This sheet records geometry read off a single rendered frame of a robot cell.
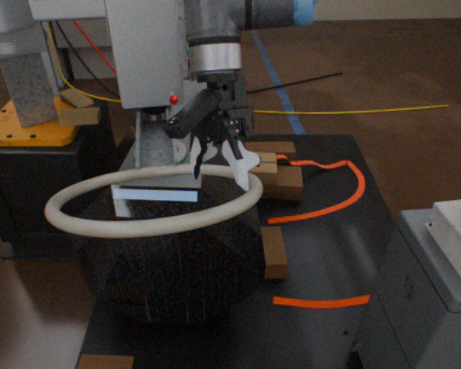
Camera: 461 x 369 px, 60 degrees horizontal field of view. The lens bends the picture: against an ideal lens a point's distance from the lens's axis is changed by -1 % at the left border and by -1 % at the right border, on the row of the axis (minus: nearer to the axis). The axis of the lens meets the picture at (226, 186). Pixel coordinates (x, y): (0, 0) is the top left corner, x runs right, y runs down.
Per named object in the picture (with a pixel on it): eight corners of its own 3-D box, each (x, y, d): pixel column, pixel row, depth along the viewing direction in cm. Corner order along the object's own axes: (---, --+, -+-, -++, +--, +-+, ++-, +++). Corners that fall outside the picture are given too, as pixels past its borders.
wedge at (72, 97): (61, 100, 231) (58, 92, 228) (75, 94, 237) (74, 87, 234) (79, 110, 221) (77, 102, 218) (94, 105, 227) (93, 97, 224)
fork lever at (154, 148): (130, 88, 169) (129, 77, 166) (175, 85, 172) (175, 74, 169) (124, 181, 114) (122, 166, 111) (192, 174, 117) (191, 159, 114)
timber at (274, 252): (285, 278, 225) (287, 263, 217) (264, 279, 224) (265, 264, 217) (278, 240, 248) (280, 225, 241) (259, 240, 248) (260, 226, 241)
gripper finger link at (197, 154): (214, 174, 82) (229, 140, 76) (191, 181, 79) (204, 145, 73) (206, 165, 84) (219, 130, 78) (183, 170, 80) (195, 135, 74)
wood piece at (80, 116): (59, 127, 207) (57, 118, 204) (63, 118, 215) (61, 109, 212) (98, 124, 209) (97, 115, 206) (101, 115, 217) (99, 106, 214)
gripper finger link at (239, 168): (275, 177, 69) (251, 132, 71) (250, 184, 65) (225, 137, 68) (265, 185, 71) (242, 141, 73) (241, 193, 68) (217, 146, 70)
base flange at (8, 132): (-26, 146, 199) (-30, 138, 196) (15, 103, 238) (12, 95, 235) (69, 146, 199) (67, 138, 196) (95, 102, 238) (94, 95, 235)
